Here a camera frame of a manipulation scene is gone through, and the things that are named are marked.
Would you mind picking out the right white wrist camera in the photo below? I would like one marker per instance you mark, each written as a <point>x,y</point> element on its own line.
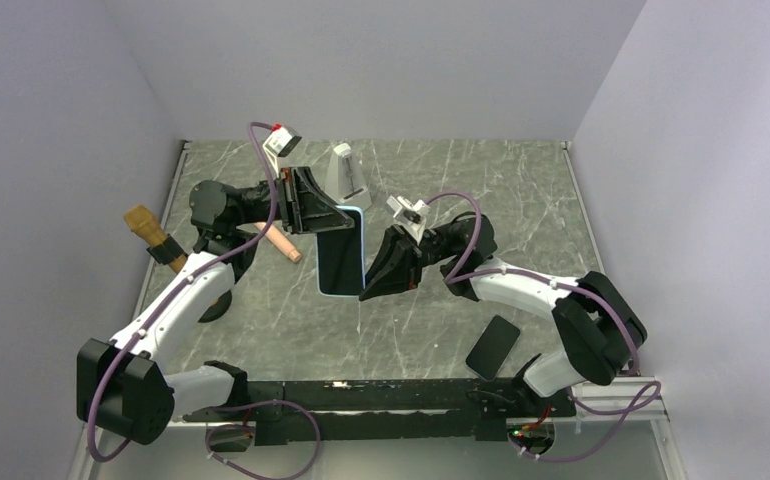
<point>411,217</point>

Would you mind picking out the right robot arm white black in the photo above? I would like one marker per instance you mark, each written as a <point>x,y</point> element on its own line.
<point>599,331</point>

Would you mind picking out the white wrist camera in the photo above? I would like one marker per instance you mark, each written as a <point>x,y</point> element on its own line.
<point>281,141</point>
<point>411,217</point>

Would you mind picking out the light blue phone case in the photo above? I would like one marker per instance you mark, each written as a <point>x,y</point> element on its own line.
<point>362,238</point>

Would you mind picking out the pink cylinder stick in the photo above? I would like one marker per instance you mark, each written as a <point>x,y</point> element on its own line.
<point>280,241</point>

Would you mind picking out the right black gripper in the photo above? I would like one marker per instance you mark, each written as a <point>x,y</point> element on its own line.
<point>398,265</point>

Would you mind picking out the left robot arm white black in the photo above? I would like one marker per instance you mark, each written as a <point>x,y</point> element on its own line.
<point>121,386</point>

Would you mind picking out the grey metronome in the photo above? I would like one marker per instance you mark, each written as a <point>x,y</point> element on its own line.
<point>345,182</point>

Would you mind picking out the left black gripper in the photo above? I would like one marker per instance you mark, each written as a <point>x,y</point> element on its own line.
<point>304,205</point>

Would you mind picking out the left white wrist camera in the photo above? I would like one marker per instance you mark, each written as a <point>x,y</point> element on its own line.
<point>281,141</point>

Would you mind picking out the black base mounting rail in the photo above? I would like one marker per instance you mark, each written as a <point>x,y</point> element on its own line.
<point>299,411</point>

